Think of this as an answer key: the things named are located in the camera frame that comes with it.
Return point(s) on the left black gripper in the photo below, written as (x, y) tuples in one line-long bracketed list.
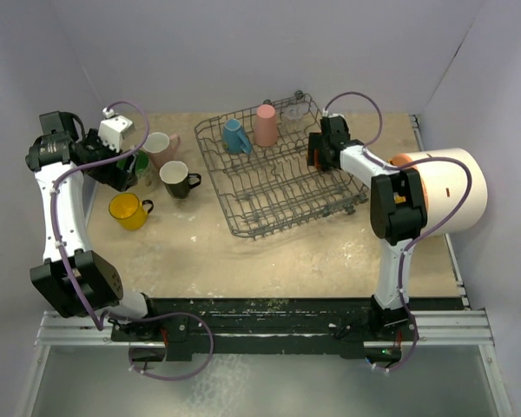
[(117, 178)]

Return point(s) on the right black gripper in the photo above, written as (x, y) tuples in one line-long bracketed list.
[(317, 142)]

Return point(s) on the orange mug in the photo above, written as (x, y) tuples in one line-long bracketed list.
[(316, 161)]

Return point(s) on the white cat mug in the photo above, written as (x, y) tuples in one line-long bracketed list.
[(145, 175)]

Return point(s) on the pink mug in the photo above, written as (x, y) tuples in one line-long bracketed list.
[(161, 148)]

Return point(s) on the yellow mug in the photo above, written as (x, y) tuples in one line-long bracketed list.
[(129, 211)]

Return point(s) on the black mug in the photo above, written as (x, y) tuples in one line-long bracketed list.
[(177, 179)]

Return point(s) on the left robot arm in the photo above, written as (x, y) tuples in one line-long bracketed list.
[(73, 278)]

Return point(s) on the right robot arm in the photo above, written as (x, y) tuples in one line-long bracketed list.
[(397, 213)]

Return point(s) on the clear glass cup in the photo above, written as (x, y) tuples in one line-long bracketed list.
[(293, 117)]

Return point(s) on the pink tumbler cup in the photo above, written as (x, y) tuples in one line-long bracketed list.
[(265, 126)]

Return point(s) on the blue mug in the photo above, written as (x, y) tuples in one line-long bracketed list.
[(235, 139)]

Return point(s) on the white cylinder container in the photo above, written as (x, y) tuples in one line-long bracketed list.
[(444, 183)]

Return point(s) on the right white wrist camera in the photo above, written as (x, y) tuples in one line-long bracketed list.
[(327, 113)]

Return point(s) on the grey wire dish rack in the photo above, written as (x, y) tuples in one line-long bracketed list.
[(273, 188)]

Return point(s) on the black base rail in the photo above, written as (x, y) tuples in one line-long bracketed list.
[(351, 328)]

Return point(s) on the aluminium frame rail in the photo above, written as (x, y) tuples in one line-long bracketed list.
[(454, 328)]

